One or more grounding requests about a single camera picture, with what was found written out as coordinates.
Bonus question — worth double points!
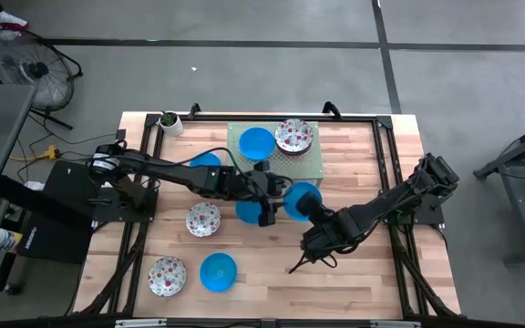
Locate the black equipment case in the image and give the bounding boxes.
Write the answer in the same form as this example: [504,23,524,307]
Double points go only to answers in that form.
[15,159,98,266]

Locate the white pot with succulent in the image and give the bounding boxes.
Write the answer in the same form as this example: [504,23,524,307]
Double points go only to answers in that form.
[158,110,185,138]

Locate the blue plastic mini bowl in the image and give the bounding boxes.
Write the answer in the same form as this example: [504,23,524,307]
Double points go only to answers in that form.
[283,180,324,223]
[189,152,222,169]
[234,200,263,226]
[199,252,239,293]
[238,126,276,162]

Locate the yellow extension cable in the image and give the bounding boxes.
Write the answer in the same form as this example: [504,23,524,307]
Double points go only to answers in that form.
[9,144,62,162]

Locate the green perforated metal riser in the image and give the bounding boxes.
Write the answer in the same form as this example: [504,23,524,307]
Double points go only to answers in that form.
[226,120,325,188]

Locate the black aluminium table frame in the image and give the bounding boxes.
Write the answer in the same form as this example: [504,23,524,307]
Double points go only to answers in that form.
[68,102,462,328]

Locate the white printed container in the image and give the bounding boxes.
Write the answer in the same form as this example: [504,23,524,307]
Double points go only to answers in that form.
[0,227,25,255]

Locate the red floral mini bowl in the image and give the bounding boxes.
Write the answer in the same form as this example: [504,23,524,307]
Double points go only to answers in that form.
[185,201,222,239]
[147,255,189,298]
[274,118,314,154]
[276,144,314,158]

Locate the black wire floor fan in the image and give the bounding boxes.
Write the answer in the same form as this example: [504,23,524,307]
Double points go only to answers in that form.
[0,27,84,131]

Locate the silver metal bracket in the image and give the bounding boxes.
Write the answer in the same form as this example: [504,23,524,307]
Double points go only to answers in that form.
[114,318,168,328]
[369,320,422,328]

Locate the person's foot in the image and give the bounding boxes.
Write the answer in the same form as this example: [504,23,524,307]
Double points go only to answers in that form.
[0,10,30,32]

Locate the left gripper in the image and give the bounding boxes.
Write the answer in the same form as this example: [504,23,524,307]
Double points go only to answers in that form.
[243,159,278,228]

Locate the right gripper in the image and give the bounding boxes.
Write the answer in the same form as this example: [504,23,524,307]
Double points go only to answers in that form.
[301,209,355,263]

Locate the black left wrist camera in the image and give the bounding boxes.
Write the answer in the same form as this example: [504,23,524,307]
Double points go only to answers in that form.
[269,175,293,200]

